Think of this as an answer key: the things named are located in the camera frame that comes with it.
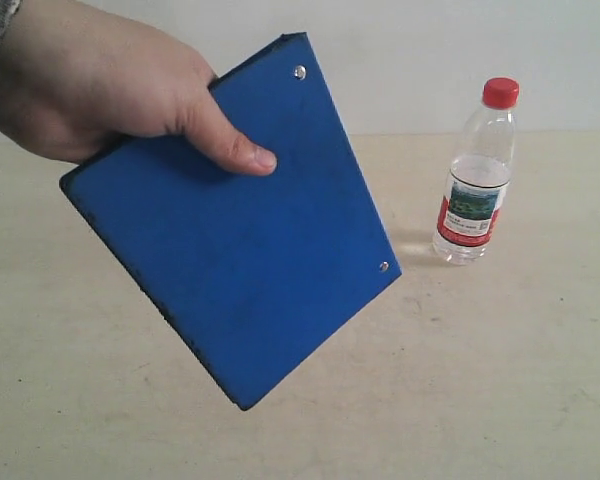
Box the blue binder folder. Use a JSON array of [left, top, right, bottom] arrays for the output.
[[59, 32, 401, 410]]

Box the clear plastic water bottle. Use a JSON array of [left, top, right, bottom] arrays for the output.
[[432, 77, 519, 265]]

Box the person's bare hand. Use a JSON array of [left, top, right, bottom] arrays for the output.
[[0, 0, 277, 175]]

